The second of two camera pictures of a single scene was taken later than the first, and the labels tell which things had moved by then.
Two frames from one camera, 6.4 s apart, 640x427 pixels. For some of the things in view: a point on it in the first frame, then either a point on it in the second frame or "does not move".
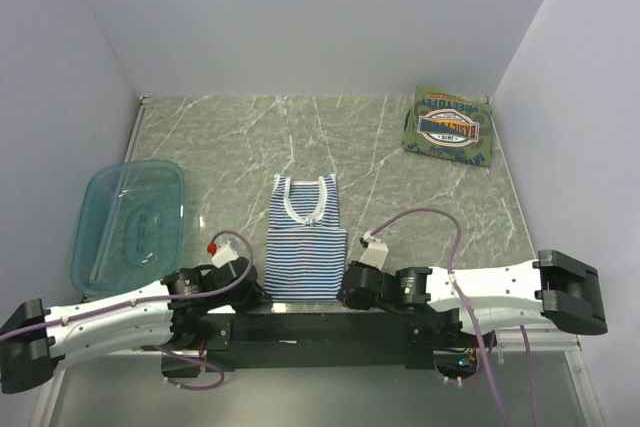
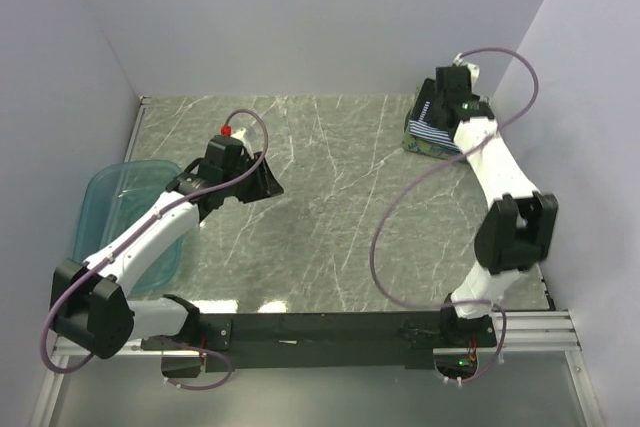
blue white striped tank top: [306, 247] -> [425, 131]
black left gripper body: [249, 297] -> [253, 187]
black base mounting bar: [320, 341] does not move
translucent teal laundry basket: [130, 226] does not move
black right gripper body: [358, 304] -> [426, 93]
